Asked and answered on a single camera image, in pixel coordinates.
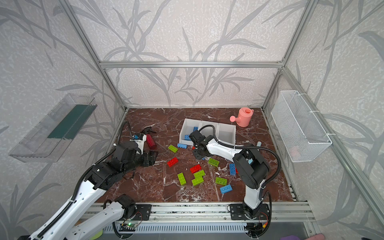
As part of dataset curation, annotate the white three-compartment bin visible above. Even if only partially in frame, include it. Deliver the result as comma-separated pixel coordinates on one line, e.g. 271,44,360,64
178,118,237,148

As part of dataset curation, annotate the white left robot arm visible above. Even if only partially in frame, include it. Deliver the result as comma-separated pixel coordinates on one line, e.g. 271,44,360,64
19,127,158,240

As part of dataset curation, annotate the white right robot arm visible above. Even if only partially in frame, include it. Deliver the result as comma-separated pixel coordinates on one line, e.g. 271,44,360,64
189,125,282,220

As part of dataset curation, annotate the clear wall shelf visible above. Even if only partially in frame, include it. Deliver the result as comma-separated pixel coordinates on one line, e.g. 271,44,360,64
9,94,97,163

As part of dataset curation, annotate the white wire mesh basket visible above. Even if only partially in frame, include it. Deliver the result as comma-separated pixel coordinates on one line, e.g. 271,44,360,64
272,90,333,163

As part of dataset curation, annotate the red lego left centre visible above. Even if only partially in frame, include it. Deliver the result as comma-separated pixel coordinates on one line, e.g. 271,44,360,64
167,158,179,167

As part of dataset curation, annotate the right controller board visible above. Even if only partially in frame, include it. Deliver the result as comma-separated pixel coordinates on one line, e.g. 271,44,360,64
245,222,269,238

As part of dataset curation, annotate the controller board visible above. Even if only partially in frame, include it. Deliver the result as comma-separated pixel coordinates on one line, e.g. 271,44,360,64
119,222,141,233
245,222,269,238

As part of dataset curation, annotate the green lego long left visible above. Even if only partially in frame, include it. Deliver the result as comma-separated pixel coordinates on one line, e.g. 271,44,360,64
177,173,187,186

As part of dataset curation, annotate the pink watering can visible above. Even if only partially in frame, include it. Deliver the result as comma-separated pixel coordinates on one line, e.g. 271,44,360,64
230,107,254,128

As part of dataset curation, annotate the red lego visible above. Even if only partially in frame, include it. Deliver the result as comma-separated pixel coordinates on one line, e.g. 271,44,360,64
190,164,202,174
167,158,179,167

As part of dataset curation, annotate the left controller board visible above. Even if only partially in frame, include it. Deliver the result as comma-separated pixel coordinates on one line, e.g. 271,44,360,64
119,222,141,233

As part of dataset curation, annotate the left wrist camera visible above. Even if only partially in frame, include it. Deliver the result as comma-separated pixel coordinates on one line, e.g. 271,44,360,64
130,133,147,155

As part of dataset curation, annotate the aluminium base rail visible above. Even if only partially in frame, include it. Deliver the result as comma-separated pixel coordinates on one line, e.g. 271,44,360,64
83,201,316,224

